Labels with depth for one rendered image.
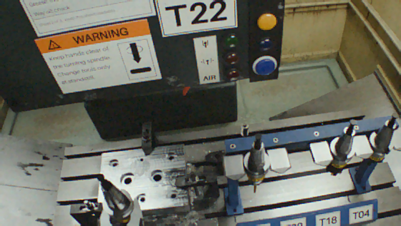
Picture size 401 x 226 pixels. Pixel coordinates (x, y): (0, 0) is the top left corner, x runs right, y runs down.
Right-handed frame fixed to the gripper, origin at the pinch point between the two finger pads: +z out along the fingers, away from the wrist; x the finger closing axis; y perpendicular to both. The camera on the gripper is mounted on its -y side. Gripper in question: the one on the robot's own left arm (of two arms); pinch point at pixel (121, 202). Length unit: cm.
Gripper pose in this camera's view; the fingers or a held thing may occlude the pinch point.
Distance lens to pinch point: 75.6
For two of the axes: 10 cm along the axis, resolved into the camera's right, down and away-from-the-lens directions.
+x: 9.9, -1.3, -0.1
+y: 0.9, 6.3, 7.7
